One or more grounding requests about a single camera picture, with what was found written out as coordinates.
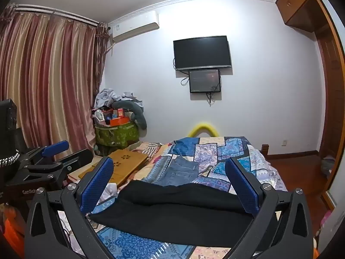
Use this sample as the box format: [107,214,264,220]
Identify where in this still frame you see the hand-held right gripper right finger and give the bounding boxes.
[224,157,313,259]

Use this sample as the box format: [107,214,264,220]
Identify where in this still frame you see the grey long pillow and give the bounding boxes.
[112,101,148,130]

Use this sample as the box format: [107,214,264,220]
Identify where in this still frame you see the green patterned storage bag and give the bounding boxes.
[94,121,140,152]

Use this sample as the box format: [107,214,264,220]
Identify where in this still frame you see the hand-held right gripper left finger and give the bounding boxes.
[24,156,115,259]

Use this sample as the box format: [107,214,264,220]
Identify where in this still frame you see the black pants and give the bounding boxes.
[88,179,260,249]

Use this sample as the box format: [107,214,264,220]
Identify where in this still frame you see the wooden overhead cabinet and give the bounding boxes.
[275,0,322,34]

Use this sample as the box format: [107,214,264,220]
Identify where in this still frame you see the small black wall monitor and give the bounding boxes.
[189,69,222,94]

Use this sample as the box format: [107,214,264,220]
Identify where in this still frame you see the orange box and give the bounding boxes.
[109,117,129,127]

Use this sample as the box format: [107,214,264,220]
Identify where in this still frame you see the black wall television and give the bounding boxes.
[173,36,233,71]

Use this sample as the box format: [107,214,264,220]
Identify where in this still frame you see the wooden lap desk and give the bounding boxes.
[78,149,148,187]

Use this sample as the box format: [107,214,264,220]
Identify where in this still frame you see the blue jeans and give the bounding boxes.
[147,155,200,187]

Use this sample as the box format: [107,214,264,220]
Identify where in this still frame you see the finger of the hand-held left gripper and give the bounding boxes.
[27,149,94,180]
[19,140,70,166]

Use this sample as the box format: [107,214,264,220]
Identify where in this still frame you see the grey clothes pile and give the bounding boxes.
[94,88,143,112]

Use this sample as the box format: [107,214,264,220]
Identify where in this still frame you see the yellow foam tube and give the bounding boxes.
[187,123,221,138]

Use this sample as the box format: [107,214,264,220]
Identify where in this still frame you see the white crumpled cloth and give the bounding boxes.
[97,183,118,204]

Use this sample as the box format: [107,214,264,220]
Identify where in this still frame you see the curtain rail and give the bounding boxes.
[8,3,99,28]

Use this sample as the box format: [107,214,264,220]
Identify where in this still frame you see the wooden wardrobe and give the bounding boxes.
[315,0,345,211]

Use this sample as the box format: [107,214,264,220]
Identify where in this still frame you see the blue patchwork bed quilt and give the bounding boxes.
[58,136,289,259]

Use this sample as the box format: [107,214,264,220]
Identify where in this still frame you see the grey clothes on floor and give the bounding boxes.
[321,155,336,178]

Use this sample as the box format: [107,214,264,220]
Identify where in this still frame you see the white air conditioner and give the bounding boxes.
[109,10,160,44]

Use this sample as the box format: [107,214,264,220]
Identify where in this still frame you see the pink striped curtain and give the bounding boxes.
[0,4,109,158]

